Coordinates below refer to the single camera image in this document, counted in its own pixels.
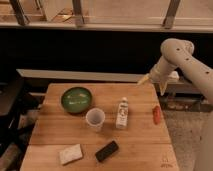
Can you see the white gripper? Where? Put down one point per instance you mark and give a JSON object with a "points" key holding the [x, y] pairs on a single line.
{"points": [[160, 74]]}

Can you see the white sponge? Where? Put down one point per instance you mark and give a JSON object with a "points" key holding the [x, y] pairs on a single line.
{"points": [[70, 154]]}

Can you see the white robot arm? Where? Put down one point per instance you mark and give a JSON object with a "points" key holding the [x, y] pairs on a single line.
{"points": [[177, 53]]}

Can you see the white box on shelf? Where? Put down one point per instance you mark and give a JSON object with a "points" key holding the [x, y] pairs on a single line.
{"points": [[174, 75]]}

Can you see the red sausage toy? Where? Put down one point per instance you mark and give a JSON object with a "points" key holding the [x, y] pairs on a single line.
{"points": [[156, 115]]}

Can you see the long grey shelf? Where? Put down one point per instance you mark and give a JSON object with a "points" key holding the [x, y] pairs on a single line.
{"points": [[182, 85]]}

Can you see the white paper cup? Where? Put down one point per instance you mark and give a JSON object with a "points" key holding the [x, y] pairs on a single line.
{"points": [[95, 118]]}

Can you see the black rectangular block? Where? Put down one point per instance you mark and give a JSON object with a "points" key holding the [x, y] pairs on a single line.
{"points": [[107, 151]]}

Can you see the green bowl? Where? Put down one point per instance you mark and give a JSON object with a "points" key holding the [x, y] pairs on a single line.
{"points": [[76, 100]]}

